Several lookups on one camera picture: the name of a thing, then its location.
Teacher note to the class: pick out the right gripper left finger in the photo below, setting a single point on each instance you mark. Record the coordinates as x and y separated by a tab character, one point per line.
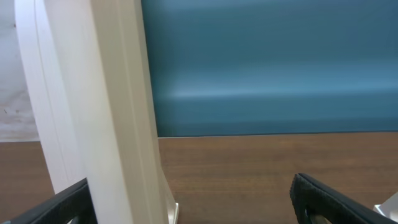
62	205

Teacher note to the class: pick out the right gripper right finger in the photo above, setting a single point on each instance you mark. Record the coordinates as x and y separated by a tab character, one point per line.
320	202

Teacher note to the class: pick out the white and blue stand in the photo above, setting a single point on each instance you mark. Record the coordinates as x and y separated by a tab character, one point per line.
118	109

